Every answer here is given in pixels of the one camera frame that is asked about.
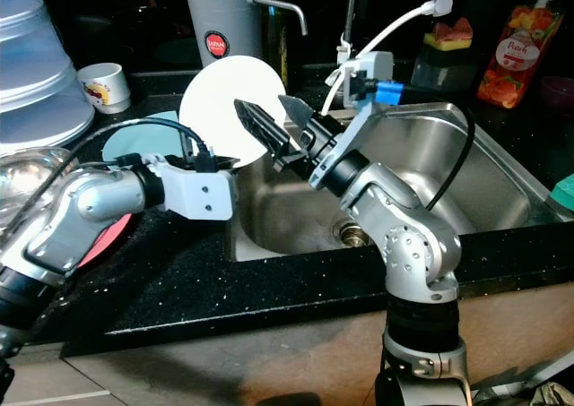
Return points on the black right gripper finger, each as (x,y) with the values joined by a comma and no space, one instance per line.
(296,112)
(262,125)

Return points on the round white plate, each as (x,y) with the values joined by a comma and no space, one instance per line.
(220,106)

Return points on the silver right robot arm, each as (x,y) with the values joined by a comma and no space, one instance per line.
(413,236)

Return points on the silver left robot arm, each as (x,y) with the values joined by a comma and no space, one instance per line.
(72,213)

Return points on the light blue plate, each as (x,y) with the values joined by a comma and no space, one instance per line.
(139,142)

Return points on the dark glass bottle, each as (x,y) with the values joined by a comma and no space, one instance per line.
(273,34)

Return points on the metal sink drain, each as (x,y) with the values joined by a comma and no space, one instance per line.
(352,234)

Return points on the chrome sink faucet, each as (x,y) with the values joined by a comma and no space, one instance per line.
(350,21)

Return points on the silver curved tap spout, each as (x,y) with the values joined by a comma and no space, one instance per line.
(282,6)

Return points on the grey canister with red label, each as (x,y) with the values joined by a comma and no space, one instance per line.
(220,16)

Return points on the red plate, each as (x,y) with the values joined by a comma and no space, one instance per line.
(109,236)

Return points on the white printed mug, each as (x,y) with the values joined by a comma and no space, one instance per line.
(105,90)

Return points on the stainless steel sink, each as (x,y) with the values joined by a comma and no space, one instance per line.
(484,168)

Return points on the red and yellow sponge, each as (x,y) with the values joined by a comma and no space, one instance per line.
(449,35)

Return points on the stainless steel bowl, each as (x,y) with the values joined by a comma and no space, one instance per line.
(27,177)

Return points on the white stacked plastic tubs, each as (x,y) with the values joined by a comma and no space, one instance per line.
(40,65)

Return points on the brown cabinet front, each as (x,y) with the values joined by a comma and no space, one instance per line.
(233,361)

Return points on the orange peach soap bottle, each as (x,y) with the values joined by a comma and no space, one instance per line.
(520,56)

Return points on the dark purple cup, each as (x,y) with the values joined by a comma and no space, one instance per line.
(559,92)

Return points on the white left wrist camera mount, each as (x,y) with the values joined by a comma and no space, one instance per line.
(202,195)

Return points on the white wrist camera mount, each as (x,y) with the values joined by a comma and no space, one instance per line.
(202,195)
(368,92)

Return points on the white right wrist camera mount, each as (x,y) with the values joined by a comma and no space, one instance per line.
(368,92)

